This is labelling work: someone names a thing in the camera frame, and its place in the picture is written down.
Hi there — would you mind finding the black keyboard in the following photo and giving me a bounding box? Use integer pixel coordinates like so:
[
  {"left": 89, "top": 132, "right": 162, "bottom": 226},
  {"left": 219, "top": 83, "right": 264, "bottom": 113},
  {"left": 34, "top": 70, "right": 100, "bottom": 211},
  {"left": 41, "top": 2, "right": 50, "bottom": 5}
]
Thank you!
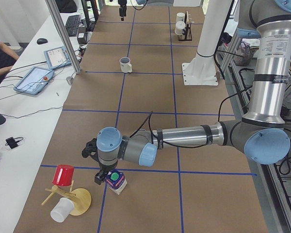
[{"left": 65, "top": 15, "right": 81, "bottom": 36}]

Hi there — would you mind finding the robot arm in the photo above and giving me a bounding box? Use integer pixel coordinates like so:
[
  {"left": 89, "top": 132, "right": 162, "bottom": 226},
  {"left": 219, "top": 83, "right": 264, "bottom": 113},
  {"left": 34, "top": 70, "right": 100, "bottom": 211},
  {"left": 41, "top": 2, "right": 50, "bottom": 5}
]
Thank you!
[
  {"left": 117, "top": 0, "right": 174, "bottom": 21},
  {"left": 82, "top": 0, "right": 291, "bottom": 184}
]

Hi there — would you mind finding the small black adapter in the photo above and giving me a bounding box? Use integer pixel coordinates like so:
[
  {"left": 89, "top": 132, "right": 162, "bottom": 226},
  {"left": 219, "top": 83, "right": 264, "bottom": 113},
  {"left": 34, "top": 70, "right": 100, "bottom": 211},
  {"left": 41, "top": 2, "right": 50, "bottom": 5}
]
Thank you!
[{"left": 5, "top": 137, "right": 24, "bottom": 149}]

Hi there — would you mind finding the black wire mug rack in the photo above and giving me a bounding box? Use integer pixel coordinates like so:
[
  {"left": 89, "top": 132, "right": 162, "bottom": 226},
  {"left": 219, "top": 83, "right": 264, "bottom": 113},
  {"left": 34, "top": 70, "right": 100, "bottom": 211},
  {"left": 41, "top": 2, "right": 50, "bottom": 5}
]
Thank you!
[{"left": 177, "top": 10, "right": 193, "bottom": 41}]

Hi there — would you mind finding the black computer mouse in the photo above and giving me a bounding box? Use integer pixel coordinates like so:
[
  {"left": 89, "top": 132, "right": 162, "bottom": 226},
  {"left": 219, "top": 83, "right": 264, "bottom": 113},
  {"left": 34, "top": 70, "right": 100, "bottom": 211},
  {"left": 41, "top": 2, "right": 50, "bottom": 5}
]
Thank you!
[{"left": 36, "top": 38, "right": 48, "bottom": 45}]

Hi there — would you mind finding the teach pendant far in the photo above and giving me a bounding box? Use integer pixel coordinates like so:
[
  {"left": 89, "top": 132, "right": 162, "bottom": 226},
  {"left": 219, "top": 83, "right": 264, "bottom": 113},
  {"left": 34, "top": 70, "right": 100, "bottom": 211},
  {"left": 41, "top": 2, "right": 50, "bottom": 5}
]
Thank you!
[{"left": 44, "top": 46, "right": 71, "bottom": 69}]

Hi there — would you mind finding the black power box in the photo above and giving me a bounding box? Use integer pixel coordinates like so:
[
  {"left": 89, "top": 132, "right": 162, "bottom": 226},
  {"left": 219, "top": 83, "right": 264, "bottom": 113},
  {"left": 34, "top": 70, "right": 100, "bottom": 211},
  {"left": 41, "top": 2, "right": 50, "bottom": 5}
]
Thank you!
[{"left": 77, "top": 27, "right": 88, "bottom": 45}]

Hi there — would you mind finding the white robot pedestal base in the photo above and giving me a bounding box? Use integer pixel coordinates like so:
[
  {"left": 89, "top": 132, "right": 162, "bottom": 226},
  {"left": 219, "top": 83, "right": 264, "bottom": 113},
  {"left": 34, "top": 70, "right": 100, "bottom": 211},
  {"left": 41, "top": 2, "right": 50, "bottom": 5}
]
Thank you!
[{"left": 182, "top": 0, "right": 233, "bottom": 86}]

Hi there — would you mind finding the white HOME mug on rack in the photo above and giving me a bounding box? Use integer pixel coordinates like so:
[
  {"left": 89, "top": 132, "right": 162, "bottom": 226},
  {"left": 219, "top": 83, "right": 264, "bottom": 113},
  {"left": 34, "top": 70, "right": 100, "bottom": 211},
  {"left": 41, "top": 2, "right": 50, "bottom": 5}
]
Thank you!
[{"left": 176, "top": 12, "right": 186, "bottom": 22}]

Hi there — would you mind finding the teach pendant near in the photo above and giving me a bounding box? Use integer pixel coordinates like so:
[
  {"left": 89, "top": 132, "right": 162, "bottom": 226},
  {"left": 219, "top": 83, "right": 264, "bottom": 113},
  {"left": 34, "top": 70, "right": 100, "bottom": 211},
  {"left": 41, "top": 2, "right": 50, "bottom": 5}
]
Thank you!
[{"left": 14, "top": 67, "right": 54, "bottom": 96}]

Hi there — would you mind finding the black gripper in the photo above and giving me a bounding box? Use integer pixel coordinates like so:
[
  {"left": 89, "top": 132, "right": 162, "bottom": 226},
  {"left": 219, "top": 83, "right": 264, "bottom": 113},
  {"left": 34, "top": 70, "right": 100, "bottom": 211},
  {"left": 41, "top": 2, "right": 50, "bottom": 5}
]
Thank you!
[
  {"left": 81, "top": 138, "right": 109, "bottom": 185},
  {"left": 118, "top": 0, "right": 127, "bottom": 21}
]

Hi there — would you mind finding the teach pendant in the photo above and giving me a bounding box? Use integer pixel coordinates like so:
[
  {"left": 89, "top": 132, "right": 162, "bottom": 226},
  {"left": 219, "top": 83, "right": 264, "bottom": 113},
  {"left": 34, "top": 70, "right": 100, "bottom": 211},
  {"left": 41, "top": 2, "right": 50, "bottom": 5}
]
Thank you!
[
  {"left": 14, "top": 67, "right": 54, "bottom": 96},
  {"left": 44, "top": 46, "right": 71, "bottom": 69}
]

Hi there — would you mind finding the red plastic cup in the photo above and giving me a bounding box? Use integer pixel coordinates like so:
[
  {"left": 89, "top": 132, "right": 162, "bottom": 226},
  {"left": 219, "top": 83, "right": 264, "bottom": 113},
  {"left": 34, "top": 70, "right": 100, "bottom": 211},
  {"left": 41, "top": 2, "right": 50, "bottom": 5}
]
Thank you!
[{"left": 52, "top": 165, "right": 74, "bottom": 186}]

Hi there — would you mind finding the aluminium frame post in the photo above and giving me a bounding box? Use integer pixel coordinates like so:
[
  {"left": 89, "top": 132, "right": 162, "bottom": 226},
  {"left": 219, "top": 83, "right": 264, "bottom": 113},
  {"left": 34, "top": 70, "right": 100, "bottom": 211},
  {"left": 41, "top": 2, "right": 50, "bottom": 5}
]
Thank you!
[{"left": 45, "top": 0, "right": 81, "bottom": 74}]

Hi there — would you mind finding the white plastic cup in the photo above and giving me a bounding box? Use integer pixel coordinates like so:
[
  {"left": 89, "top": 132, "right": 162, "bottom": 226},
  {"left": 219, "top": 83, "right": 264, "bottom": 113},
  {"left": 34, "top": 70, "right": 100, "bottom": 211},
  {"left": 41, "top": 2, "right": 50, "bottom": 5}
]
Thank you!
[{"left": 50, "top": 198, "right": 75, "bottom": 223}]

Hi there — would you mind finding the white ribbed HOME mug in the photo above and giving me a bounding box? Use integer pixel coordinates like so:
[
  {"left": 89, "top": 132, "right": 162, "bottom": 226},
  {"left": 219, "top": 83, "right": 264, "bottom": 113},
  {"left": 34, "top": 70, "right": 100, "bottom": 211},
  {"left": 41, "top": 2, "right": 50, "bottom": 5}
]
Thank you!
[{"left": 119, "top": 57, "right": 132, "bottom": 73}]

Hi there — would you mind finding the milk carton green cap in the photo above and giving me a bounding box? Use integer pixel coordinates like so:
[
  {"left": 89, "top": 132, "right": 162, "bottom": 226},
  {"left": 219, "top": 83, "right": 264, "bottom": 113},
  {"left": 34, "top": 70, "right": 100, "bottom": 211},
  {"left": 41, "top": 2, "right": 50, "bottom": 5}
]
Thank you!
[{"left": 105, "top": 169, "right": 127, "bottom": 195}]

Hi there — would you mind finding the wooden cup tree stand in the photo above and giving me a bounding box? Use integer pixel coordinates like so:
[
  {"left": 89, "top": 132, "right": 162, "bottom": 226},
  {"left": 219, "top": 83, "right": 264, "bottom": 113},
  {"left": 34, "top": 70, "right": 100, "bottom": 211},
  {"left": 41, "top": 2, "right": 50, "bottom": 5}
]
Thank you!
[{"left": 41, "top": 181, "right": 92, "bottom": 216}]

